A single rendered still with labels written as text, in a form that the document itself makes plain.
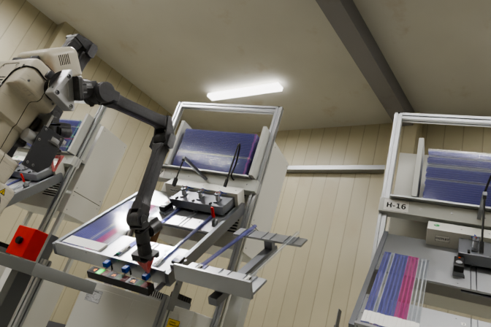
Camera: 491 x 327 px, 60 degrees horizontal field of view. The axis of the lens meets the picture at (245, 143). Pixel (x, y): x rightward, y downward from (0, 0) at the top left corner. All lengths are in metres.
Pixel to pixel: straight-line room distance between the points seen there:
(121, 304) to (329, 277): 3.24
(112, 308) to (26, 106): 1.15
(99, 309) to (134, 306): 0.21
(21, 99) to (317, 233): 4.29
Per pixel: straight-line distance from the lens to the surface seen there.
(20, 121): 1.71
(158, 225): 1.86
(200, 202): 2.33
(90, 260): 2.18
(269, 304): 5.50
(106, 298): 2.43
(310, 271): 5.33
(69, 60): 1.81
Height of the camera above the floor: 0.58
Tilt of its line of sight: 24 degrees up
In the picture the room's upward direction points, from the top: 18 degrees clockwise
